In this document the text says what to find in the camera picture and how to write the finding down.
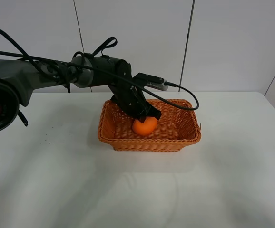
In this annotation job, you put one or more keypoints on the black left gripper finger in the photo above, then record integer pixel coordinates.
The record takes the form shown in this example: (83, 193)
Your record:
(153, 112)
(142, 118)

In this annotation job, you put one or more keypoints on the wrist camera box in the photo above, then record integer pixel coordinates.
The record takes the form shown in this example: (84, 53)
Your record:
(155, 82)

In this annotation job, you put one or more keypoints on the orange woven basket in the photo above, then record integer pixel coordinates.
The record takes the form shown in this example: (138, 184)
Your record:
(175, 129)

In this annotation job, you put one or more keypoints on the orange with stem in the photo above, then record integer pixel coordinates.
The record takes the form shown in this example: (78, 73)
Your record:
(146, 127)

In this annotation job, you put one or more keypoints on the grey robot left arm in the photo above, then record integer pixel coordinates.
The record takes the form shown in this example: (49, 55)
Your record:
(20, 78)

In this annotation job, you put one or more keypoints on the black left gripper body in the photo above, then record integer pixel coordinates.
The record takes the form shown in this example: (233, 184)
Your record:
(129, 99)

